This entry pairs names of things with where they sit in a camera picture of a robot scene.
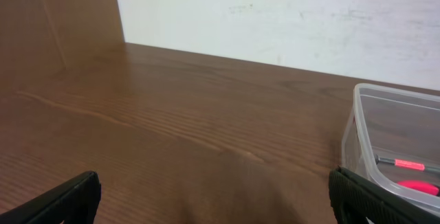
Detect clear plastic container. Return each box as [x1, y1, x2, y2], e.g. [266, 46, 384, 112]
[341, 83, 439, 215]

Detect red handled pliers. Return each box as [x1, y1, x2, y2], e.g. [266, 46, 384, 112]
[398, 180, 439, 197]

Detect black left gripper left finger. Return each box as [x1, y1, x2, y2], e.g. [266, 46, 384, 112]
[1, 171, 101, 224]

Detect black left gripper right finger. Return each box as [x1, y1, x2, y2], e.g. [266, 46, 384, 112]
[328, 167, 439, 224]

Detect small hammer black handle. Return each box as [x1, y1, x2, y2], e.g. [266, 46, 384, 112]
[374, 155, 439, 174]

